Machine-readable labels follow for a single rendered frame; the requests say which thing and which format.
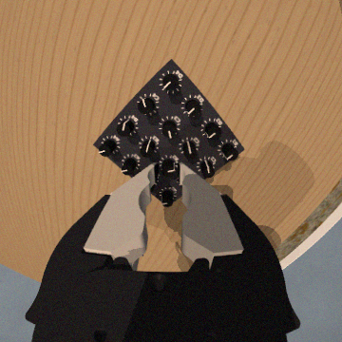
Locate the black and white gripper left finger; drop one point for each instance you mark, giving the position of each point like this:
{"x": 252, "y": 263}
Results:
{"x": 113, "y": 227}

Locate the black knob box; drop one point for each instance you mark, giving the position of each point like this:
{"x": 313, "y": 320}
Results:
{"x": 150, "y": 119}

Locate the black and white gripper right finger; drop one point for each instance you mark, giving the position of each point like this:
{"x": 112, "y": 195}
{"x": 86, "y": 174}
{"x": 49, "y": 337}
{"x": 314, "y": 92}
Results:
{"x": 214, "y": 227}

